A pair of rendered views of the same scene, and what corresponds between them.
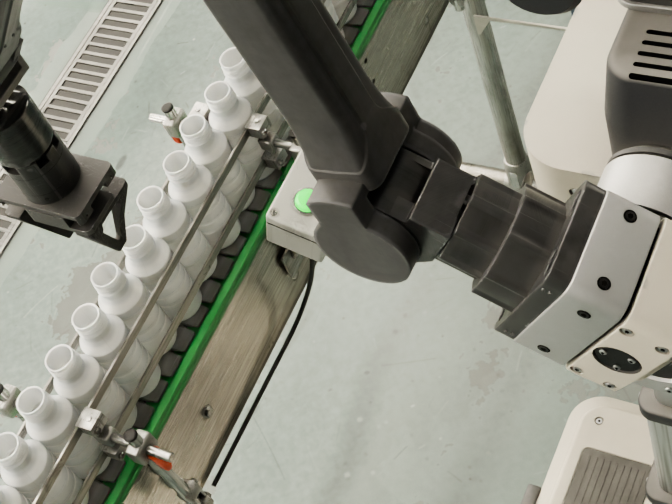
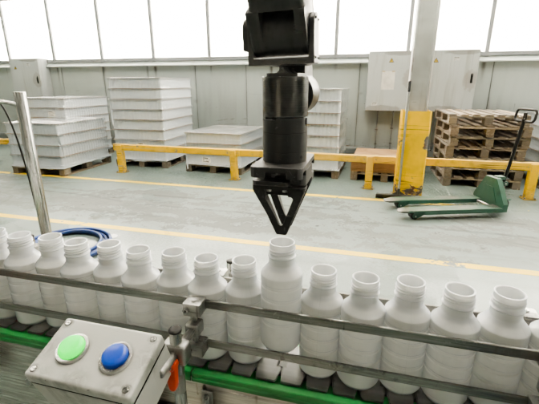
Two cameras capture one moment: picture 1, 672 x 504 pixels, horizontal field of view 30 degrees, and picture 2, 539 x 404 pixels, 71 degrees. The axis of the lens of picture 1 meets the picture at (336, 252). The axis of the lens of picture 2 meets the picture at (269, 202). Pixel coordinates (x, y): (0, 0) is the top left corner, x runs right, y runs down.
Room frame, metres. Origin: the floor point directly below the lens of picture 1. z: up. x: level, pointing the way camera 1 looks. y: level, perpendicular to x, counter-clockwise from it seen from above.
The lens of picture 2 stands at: (1.00, -0.44, 1.41)
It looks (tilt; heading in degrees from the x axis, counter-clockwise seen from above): 18 degrees down; 57
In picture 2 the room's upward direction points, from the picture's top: straight up
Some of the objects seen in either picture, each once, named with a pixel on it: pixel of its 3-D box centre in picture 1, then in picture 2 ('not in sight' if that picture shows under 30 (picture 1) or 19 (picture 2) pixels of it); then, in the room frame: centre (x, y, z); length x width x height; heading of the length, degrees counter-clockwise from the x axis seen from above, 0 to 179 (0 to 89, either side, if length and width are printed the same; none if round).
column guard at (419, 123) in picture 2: not in sight; (411, 154); (5.10, 2.60, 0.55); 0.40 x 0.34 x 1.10; 132
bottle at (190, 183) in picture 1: (199, 199); (143, 295); (1.12, 0.13, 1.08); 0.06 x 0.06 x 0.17
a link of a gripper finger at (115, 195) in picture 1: (91, 215); not in sight; (0.84, 0.19, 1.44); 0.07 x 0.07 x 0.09; 43
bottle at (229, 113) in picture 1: (239, 130); (208, 305); (1.20, 0.04, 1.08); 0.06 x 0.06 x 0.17
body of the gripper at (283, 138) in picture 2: not in sight; (285, 145); (1.28, -0.04, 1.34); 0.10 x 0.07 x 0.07; 43
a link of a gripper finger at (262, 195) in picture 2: not in sight; (283, 198); (1.28, -0.04, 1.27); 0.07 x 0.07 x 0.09; 43
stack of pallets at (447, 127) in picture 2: not in sight; (474, 145); (6.74, 2.70, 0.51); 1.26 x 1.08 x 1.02; 42
